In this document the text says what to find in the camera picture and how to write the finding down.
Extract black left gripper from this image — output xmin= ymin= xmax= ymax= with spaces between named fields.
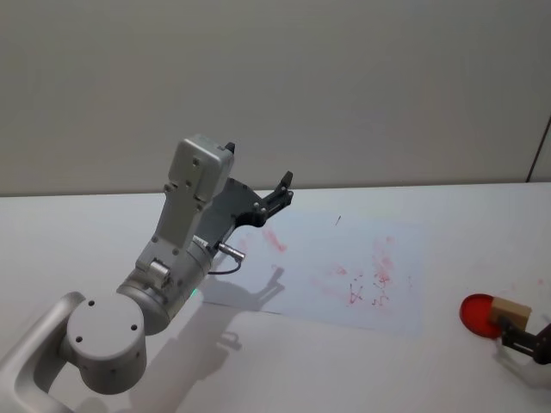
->
xmin=198 ymin=141 xmax=296 ymax=250

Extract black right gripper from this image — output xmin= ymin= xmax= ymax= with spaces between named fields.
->
xmin=498 ymin=314 xmax=551 ymax=367

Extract small tan wooden block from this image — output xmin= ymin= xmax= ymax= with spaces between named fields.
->
xmin=489 ymin=295 xmax=533 ymax=333

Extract red round shallow dish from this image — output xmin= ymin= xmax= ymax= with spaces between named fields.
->
xmin=459 ymin=293 xmax=504 ymax=341

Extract white paper sheet red marks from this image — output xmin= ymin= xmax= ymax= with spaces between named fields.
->
xmin=201 ymin=210 xmax=425 ymax=343

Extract thin dark cable silver plug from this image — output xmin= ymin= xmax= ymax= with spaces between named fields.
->
xmin=207 ymin=242 xmax=248 ymax=275

